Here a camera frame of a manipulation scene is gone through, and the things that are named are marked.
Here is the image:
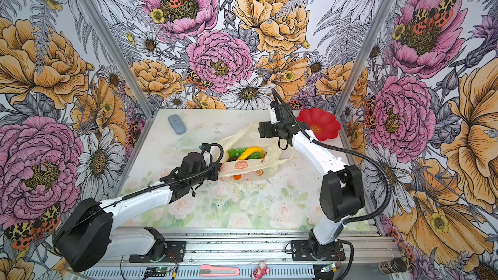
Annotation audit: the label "cream printed plastic bag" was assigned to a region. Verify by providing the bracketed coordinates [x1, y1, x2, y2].
[219, 124, 294, 182]

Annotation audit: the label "red flower-shaped plate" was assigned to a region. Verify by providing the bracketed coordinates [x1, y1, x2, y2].
[297, 108, 341, 142]

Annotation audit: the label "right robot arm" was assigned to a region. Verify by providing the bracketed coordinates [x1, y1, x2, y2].
[258, 98, 365, 260]

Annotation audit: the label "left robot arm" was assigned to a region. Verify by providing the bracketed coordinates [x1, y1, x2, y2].
[53, 152, 221, 272]

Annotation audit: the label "fake yellow banana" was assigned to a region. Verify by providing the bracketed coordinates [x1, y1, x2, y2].
[237, 146, 263, 160]

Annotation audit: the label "fake green grapes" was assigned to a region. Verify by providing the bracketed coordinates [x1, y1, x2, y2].
[228, 147, 265, 162]

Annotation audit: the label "blue-grey eraser block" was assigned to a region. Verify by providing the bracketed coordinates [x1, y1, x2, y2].
[167, 114, 187, 135]

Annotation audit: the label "pink utility knife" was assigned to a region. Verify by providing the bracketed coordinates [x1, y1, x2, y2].
[199, 264, 241, 277]

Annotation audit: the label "green circuit board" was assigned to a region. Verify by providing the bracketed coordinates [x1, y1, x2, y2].
[143, 267, 175, 279]

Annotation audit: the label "small pink figurine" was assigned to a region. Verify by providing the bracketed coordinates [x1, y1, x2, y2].
[251, 261, 271, 280]

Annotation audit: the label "dark cylindrical can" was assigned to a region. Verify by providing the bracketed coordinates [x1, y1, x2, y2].
[378, 257, 408, 275]

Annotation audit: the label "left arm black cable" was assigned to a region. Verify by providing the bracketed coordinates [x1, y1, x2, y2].
[116, 143, 225, 203]

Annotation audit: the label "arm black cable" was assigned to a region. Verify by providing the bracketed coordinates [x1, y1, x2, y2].
[270, 87, 392, 225]
[116, 143, 225, 203]

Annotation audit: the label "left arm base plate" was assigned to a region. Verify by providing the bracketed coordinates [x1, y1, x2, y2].
[128, 241, 187, 263]

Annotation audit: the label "aluminium frame rail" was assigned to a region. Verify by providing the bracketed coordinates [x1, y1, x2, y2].
[64, 229, 401, 279]

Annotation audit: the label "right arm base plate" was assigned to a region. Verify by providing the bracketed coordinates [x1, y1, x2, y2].
[290, 239, 346, 261]

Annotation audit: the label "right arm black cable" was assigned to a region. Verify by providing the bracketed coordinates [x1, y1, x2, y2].
[270, 87, 392, 225]

